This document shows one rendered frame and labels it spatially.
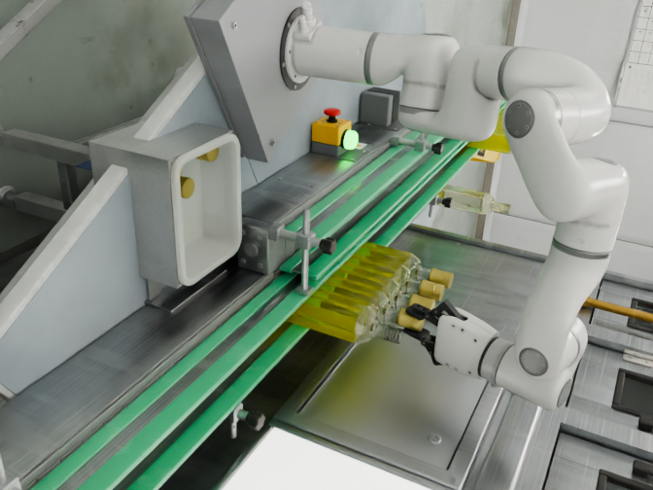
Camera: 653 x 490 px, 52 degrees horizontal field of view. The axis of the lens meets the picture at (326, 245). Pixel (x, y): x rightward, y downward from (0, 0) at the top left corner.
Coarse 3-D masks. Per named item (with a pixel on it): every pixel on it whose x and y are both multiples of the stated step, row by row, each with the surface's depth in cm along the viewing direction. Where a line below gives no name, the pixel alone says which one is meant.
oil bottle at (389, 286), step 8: (344, 264) 136; (336, 272) 133; (344, 272) 134; (352, 272) 134; (360, 272) 134; (368, 272) 134; (344, 280) 132; (352, 280) 131; (360, 280) 131; (368, 280) 131; (376, 280) 131; (384, 280) 132; (392, 280) 132; (376, 288) 129; (384, 288) 129; (392, 288) 129; (400, 288) 132; (392, 296) 129; (392, 304) 130
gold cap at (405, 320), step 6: (402, 312) 124; (402, 318) 123; (408, 318) 123; (414, 318) 123; (396, 324) 124; (402, 324) 124; (408, 324) 123; (414, 324) 123; (420, 324) 122; (414, 330) 124; (420, 330) 123
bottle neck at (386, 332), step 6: (378, 324) 120; (384, 324) 120; (378, 330) 120; (384, 330) 120; (390, 330) 119; (396, 330) 119; (402, 330) 120; (378, 336) 120; (384, 336) 120; (390, 336) 119; (396, 336) 118; (396, 342) 119
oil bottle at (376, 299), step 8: (328, 280) 130; (336, 280) 131; (320, 288) 128; (328, 288) 128; (336, 288) 128; (344, 288) 128; (352, 288) 128; (360, 288) 128; (368, 288) 128; (336, 296) 127; (344, 296) 126; (352, 296) 126; (360, 296) 126; (368, 296) 126; (376, 296) 126; (384, 296) 127; (368, 304) 124; (376, 304) 124; (384, 304) 125; (376, 312) 124; (384, 312) 125; (384, 320) 126
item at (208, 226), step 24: (216, 144) 107; (192, 168) 115; (216, 168) 116; (240, 168) 115; (216, 192) 118; (240, 192) 117; (192, 216) 118; (216, 216) 120; (240, 216) 119; (192, 240) 120; (216, 240) 121; (240, 240) 121; (192, 264) 114; (216, 264) 116
